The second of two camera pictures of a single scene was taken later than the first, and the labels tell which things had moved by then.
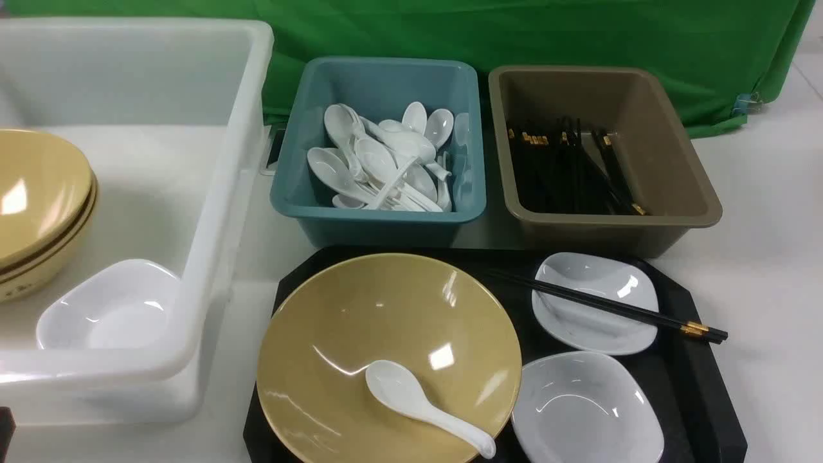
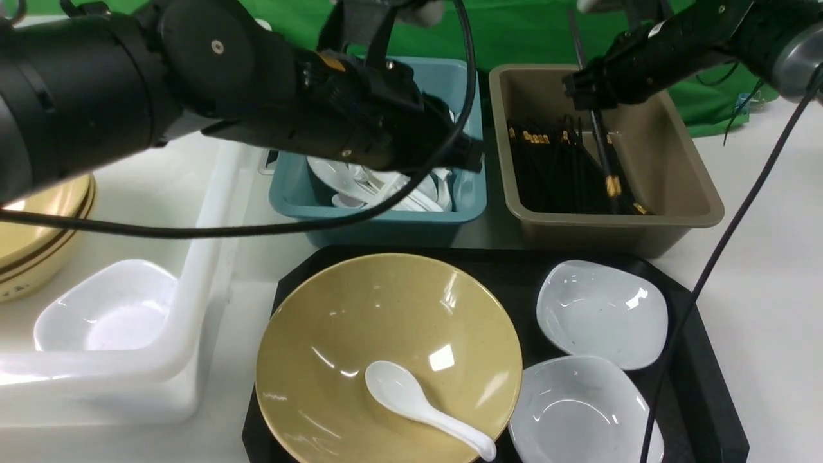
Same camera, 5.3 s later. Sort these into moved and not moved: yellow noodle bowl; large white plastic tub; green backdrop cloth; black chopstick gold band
Moved: black chopstick gold band
Not moved: green backdrop cloth; large white plastic tub; yellow noodle bowl
